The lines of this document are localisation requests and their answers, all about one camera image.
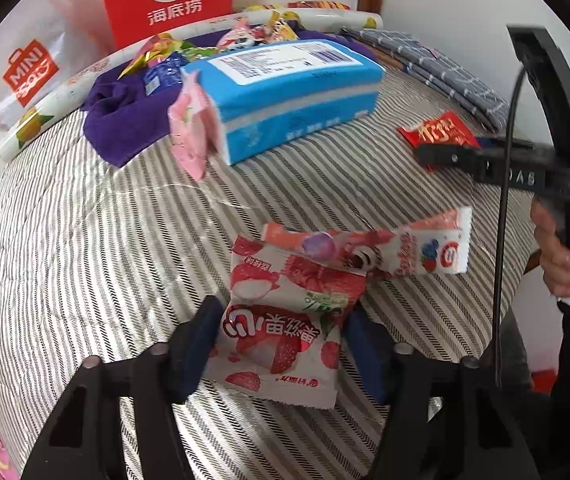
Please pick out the purple towel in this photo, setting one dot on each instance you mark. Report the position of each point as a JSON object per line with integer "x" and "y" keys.
{"x": 122, "y": 121}

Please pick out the toy story lollipop packet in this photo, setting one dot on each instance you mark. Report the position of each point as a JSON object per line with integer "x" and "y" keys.
{"x": 438, "y": 244}

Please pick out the rolled duck print mat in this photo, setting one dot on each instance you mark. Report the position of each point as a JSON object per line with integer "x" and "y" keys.
{"x": 68, "y": 96}

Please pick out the grey checked folded cloth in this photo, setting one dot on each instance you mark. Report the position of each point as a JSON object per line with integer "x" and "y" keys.
{"x": 436, "y": 70}

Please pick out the small red snack packet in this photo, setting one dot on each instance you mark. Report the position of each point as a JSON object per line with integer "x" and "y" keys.
{"x": 448, "y": 129}

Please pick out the blue tissue pack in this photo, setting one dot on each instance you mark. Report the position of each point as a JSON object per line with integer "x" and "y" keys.
{"x": 267, "y": 96}

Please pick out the red orange chips bag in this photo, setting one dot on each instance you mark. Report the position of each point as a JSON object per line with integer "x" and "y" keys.
{"x": 299, "y": 4}

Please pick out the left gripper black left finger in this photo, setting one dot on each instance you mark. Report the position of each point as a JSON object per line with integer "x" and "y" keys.
{"x": 83, "y": 438}

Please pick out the blue snack packet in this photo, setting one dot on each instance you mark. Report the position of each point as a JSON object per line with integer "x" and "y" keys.
{"x": 165, "y": 75}

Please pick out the red white lychee snack packet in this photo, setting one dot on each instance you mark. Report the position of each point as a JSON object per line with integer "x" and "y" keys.
{"x": 280, "y": 334}

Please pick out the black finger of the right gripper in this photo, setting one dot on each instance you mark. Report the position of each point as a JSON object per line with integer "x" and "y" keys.
{"x": 489, "y": 156}

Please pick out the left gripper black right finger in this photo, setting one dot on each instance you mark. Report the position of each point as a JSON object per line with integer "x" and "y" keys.
{"x": 446, "y": 420}

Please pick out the white Miniso plastic bag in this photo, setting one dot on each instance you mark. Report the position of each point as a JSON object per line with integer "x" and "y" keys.
{"x": 42, "y": 44}

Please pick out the pink yellow snack packet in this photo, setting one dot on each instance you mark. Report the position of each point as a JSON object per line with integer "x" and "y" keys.
{"x": 155, "y": 50}

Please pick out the small yellow snack packet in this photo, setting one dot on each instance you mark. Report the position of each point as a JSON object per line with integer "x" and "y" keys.
{"x": 276, "y": 29}

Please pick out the green chicken snack packet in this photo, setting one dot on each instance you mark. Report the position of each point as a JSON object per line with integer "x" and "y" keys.
{"x": 194, "y": 53}

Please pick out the person's right hand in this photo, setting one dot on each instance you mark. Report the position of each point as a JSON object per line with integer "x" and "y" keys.
{"x": 555, "y": 257}

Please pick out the pink candy packet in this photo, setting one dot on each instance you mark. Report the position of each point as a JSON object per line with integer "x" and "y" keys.
{"x": 191, "y": 123}

